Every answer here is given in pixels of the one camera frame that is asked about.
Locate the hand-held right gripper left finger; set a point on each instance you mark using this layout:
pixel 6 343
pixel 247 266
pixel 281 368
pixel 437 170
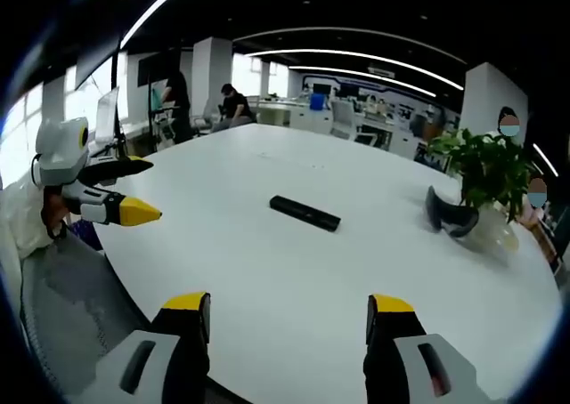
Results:
pixel 173 359

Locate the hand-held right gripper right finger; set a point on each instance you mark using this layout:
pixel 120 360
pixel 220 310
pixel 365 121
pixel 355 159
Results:
pixel 401 359

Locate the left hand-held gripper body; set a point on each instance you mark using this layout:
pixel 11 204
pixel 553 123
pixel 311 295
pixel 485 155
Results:
pixel 60 155

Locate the black remote control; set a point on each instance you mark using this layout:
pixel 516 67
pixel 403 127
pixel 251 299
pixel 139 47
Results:
pixel 305 213

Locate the person's left hand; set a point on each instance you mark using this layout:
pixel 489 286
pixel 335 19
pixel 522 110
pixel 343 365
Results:
pixel 54 212

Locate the white flat monitor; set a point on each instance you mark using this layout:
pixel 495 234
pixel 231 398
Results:
pixel 107 115

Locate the black display screen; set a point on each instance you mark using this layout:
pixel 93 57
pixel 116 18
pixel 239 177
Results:
pixel 146 72

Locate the grey mesh office chair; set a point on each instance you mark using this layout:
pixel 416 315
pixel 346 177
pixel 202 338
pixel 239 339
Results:
pixel 75 297

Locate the dark grey headset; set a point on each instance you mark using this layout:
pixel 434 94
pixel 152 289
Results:
pixel 454 219

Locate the row of ceiling light strips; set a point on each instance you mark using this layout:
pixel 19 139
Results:
pixel 147 13

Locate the blue bin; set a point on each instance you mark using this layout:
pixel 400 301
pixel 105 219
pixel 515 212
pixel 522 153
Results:
pixel 317 101

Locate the green plant in white pot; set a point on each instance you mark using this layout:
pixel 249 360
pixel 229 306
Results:
pixel 490 168

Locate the white office chair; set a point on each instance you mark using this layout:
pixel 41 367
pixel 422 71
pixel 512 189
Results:
pixel 343 117

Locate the white workstation desks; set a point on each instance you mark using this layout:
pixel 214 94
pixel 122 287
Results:
pixel 383 130

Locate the ceiling air vent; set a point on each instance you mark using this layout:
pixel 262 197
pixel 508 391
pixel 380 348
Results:
pixel 380 71

